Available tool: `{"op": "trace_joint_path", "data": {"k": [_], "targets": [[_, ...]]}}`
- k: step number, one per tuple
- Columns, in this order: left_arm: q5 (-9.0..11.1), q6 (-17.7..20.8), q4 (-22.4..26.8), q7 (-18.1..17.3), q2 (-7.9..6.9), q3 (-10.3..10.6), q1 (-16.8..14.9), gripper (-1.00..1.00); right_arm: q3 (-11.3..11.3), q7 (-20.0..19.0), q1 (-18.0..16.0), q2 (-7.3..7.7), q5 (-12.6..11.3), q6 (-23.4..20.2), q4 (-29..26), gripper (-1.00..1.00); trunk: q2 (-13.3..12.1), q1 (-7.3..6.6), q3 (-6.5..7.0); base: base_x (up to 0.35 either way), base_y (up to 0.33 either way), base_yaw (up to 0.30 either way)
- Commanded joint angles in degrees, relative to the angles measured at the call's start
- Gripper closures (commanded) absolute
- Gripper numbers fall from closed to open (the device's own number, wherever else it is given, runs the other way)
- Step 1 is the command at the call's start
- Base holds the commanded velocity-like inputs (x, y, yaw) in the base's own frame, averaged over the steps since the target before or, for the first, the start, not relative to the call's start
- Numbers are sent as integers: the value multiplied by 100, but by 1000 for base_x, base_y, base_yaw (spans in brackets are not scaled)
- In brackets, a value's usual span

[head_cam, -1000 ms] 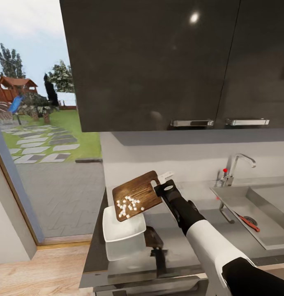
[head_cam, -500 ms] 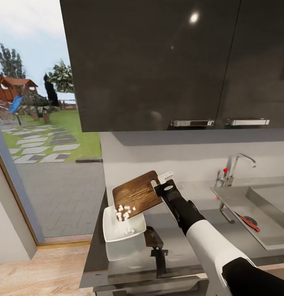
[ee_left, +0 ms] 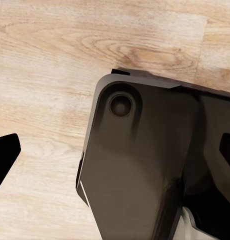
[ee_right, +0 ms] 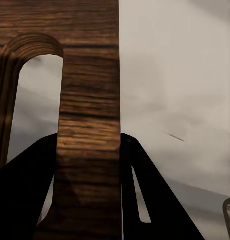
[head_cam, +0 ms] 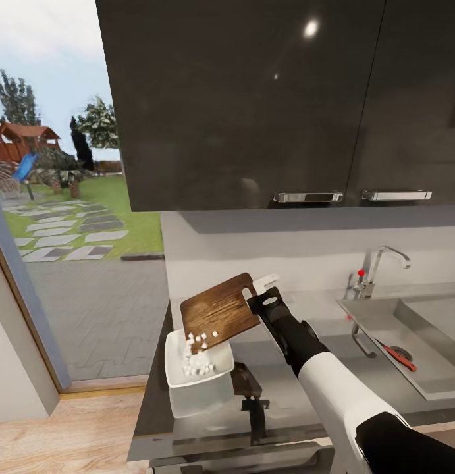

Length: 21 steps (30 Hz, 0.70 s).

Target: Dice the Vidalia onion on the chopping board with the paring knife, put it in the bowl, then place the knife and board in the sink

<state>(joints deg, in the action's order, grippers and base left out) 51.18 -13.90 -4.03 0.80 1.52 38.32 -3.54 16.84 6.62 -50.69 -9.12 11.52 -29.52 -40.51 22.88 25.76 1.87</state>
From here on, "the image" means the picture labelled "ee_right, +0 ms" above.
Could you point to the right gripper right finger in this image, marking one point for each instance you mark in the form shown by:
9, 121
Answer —
169, 219

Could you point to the cutting board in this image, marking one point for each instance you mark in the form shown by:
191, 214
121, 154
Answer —
87, 190

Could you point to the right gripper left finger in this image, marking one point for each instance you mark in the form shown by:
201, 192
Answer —
24, 185

